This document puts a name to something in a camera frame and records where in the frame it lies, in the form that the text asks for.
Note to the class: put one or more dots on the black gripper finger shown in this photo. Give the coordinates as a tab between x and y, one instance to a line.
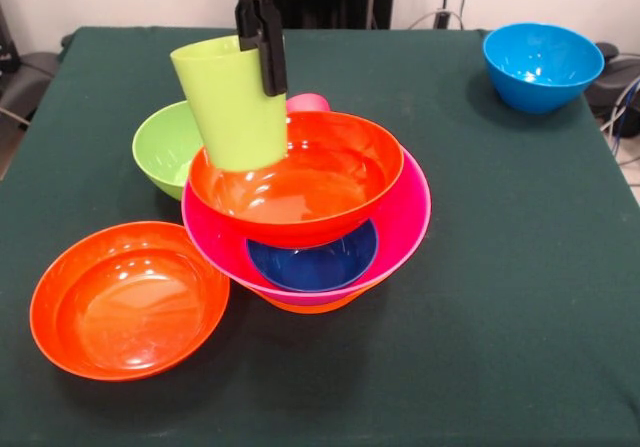
274	47
247	24

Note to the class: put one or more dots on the light green cup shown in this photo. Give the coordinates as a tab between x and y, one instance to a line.
230	112

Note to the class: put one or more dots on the red-orange bowl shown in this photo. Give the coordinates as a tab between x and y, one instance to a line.
320	187
130	302

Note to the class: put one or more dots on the large pink bowl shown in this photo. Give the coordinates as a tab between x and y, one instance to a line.
405	207

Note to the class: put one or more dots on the small dark blue bowl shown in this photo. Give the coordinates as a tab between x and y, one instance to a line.
315	267

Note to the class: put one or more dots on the large orange bowl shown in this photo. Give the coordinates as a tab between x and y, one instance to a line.
310	307

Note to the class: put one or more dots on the light blue bowl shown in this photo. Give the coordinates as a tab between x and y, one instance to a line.
542	67

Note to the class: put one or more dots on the raspberry red cup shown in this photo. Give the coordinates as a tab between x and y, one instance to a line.
307	102

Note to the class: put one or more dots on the green bowl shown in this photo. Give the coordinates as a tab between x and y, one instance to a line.
165	152

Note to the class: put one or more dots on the black equipment box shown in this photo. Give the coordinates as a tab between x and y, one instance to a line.
6	42

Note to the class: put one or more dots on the dark green table cloth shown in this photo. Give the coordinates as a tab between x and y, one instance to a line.
500	317

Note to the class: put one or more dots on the black pedestal foot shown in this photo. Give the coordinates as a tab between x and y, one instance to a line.
25	82
617	77

